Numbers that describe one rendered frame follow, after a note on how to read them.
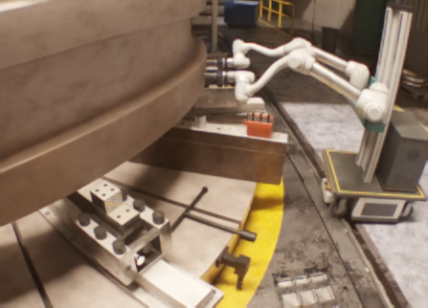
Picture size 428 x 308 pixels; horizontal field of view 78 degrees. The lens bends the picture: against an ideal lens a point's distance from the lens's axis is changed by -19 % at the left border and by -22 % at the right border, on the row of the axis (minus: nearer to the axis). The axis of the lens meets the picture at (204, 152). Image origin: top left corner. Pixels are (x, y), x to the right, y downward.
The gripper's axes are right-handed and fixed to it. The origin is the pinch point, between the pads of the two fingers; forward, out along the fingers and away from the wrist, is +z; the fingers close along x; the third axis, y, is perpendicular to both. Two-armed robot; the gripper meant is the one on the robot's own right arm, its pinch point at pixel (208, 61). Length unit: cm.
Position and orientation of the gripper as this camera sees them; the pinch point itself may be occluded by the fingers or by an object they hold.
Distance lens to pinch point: 298.9
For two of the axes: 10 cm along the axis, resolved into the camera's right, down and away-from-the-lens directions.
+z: -10.0, 0.1, -0.5
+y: -0.1, 8.6, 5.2
